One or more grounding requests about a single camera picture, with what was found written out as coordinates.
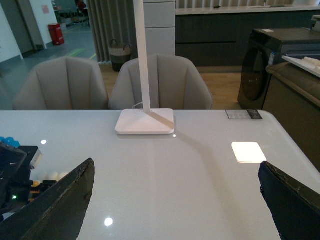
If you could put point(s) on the dark kitchen counter cabinet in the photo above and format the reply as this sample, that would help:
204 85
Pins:
219 37

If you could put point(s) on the beige chair right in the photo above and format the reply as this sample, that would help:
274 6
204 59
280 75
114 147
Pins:
174 83

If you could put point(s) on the beige chair left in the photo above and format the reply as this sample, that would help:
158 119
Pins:
64 83

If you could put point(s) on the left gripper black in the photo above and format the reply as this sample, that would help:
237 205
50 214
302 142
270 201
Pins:
16 189

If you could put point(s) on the black white label sticker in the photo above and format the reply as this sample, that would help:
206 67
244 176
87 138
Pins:
249 114

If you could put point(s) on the white drawer column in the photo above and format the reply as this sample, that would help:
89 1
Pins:
160 26

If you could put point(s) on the red bin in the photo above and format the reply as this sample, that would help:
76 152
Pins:
56 34

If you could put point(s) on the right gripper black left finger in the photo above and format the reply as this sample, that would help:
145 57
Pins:
58 213

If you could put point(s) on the dark washing machine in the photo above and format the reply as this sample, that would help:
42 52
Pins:
266 48

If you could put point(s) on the blue toy brick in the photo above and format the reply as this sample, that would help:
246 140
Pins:
10 141

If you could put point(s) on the white tray on sofa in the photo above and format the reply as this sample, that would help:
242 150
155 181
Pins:
304 64

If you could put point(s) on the white desk lamp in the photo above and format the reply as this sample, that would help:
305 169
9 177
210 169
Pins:
146 121

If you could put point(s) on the beige chair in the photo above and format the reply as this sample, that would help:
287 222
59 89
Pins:
64 83
174 83

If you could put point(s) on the olive green sofa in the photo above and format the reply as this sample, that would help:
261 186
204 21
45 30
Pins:
293 97

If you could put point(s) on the woven basket with handles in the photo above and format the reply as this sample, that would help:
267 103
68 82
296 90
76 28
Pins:
119 53

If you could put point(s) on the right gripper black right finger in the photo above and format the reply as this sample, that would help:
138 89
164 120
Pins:
295 208

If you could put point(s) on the white studded base plate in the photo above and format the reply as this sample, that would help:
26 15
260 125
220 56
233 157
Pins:
51 176

